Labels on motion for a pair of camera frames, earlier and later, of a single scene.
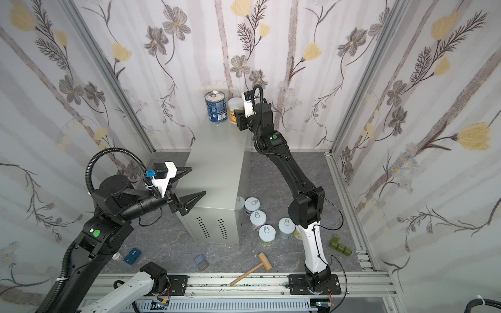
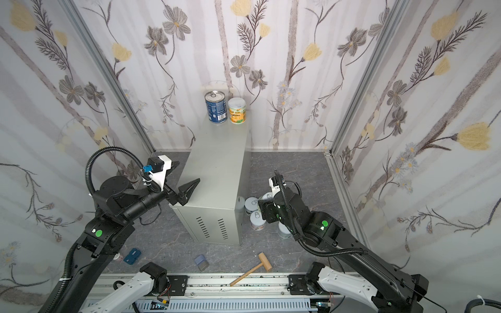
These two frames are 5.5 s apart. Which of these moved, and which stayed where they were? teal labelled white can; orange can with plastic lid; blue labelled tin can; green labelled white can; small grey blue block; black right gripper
Moved: green labelled white can; black right gripper
Stayed: orange can with plastic lid; blue labelled tin can; small grey blue block; teal labelled white can
